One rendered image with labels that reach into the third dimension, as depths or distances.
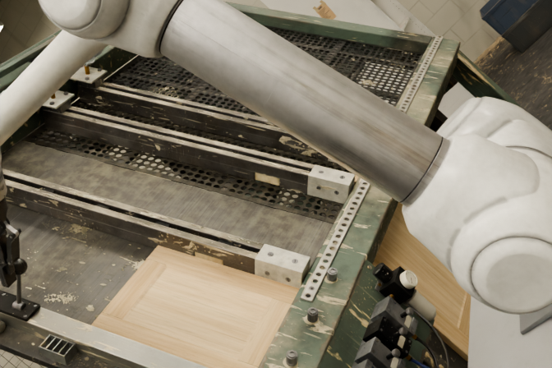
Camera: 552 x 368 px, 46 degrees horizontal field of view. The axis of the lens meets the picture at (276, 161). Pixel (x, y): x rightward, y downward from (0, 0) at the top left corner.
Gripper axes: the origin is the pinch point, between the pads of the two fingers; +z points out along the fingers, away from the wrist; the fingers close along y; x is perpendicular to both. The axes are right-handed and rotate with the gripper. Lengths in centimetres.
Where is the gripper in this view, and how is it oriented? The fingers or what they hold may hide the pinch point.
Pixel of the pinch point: (6, 271)
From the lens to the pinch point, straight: 157.0
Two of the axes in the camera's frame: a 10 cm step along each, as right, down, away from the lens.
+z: -0.2, 8.3, 5.6
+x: 3.8, -5.2, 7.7
